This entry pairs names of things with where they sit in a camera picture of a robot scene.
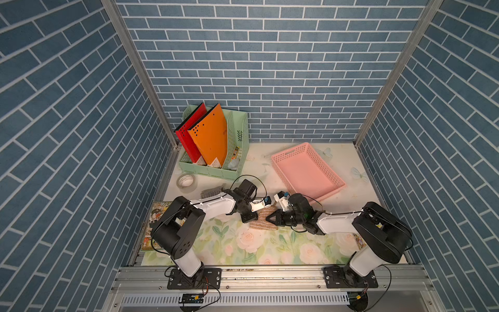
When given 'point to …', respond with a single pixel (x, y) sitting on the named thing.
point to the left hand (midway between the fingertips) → (257, 213)
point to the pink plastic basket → (305, 171)
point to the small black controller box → (192, 298)
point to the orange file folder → (210, 134)
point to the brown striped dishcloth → (262, 221)
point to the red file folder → (184, 136)
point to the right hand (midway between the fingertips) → (267, 220)
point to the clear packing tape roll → (186, 183)
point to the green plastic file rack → (238, 147)
